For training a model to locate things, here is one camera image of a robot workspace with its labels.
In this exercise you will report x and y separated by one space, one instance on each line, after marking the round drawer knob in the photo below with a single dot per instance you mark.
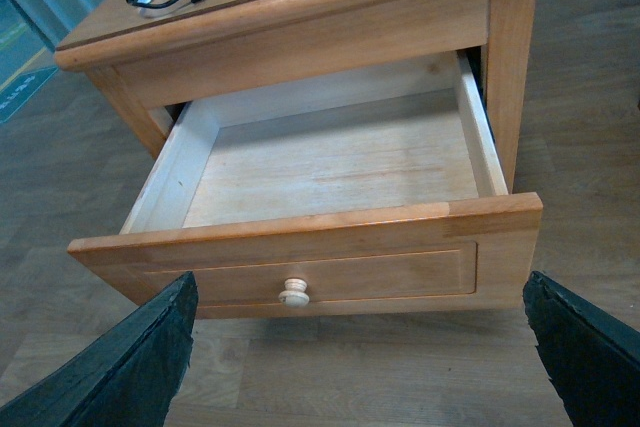
294 294

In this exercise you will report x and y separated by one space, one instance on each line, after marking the light wooden nightstand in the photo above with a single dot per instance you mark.
144 65

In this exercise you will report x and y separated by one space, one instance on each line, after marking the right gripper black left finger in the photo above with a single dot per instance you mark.
127 377

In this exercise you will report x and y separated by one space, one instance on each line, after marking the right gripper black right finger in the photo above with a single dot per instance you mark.
591 358

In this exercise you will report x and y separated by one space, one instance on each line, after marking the wooden drawer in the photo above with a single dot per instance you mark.
380 187

